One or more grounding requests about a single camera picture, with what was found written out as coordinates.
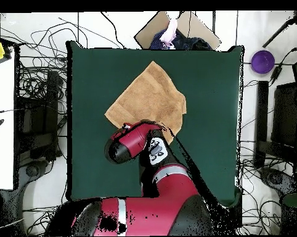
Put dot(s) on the orange terry towel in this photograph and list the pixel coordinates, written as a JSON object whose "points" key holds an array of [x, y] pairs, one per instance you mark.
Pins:
{"points": [[148, 98]]}

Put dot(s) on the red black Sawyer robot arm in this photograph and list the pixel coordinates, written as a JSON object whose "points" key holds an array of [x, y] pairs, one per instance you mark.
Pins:
{"points": [[168, 209]]}

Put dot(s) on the black equipment stand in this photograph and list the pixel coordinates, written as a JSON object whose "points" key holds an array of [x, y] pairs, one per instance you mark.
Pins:
{"points": [[263, 111], [52, 98]]}

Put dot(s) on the dark green table cloth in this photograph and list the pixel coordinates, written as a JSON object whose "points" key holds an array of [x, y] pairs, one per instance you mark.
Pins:
{"points": [[207, 98]]}

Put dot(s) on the brown cardboard box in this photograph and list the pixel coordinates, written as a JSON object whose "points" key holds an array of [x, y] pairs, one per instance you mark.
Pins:
{"points": [[148, 32]]}

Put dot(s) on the pink cloth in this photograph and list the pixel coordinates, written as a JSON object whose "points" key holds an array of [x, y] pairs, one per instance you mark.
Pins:
{"points": [[170, 32]]}

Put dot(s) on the dark blue clothing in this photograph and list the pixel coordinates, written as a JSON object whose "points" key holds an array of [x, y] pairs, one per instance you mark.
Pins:
{"points": [[192, 44]]}

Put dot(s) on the white side table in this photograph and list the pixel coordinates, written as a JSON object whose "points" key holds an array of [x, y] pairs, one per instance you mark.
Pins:
{"points": [[1, 148]]}

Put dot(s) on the purple bowl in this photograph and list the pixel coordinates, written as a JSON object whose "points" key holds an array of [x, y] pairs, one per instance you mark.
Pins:
{"points": [[263, 61]]}

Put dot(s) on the dark grey floor base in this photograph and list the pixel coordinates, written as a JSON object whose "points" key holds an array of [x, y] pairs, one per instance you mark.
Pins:
{"points": [[276, 179]]}

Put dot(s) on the black power adapter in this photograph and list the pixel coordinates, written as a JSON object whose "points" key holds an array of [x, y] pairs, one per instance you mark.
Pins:
{"points": [[276, 72]]}

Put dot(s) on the black tripod rod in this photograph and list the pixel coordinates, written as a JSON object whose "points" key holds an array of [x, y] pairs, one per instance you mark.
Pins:
{"points": [[279, 32]]}

